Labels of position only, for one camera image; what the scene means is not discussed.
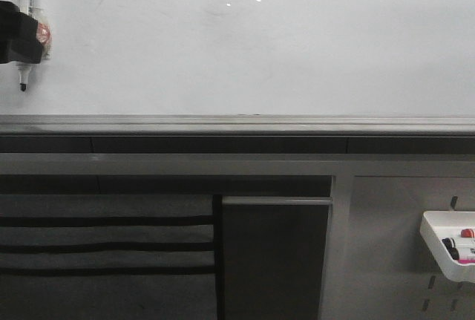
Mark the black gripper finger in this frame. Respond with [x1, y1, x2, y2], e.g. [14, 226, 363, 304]
[10, 12, 38, 41]
[6, 39, 44, 64]

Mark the white taped whiteboard marker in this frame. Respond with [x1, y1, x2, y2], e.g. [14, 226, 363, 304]
[16, 0, 53, 93]

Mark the grey cabinet with black stripes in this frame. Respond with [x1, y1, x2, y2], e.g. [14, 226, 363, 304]
[1, 175, 224, 319]

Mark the grey pegboard panel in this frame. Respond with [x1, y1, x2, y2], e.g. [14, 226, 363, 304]
[320, 177, 474, 319]

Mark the black capped marker in tray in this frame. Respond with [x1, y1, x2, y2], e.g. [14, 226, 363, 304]
[442, 238, 475, 249]

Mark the red capped marker in tray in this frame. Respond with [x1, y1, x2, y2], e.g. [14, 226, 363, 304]
[460, 228, 475, 238]

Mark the pink capped marker in tray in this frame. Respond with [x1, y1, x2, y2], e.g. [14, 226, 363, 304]
[448, 247, 475, 264]

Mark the white whiteboard with aluminium frame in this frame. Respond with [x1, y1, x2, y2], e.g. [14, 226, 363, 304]
[1, 0, 474, 135]

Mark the dark grey panel with handle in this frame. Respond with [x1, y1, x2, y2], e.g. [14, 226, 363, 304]
[223, 196, 331, 319]

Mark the white wall-mounted marker tray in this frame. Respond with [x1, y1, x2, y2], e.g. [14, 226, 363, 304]
[420, 211, 474, 283]

